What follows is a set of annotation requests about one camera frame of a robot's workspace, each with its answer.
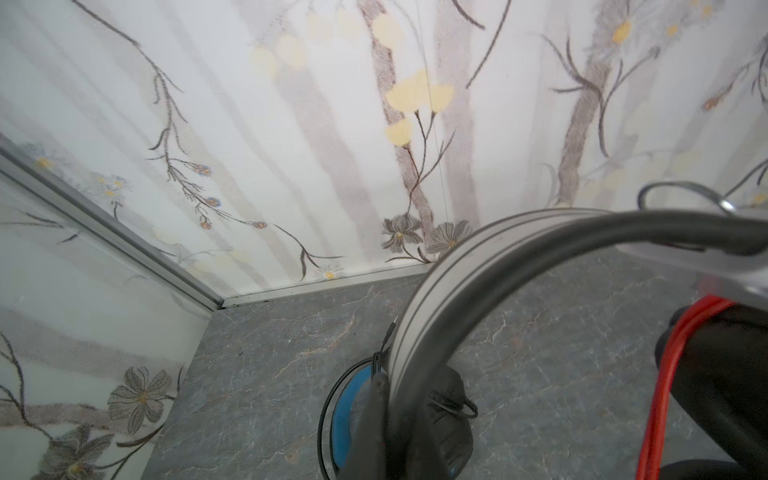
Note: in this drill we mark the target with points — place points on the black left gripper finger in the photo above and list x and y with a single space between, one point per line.
367 457

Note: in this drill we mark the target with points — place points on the black over-ear headphones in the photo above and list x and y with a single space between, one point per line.
440 443

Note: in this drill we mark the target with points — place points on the white over-ear headphones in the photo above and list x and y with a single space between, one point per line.
714 358

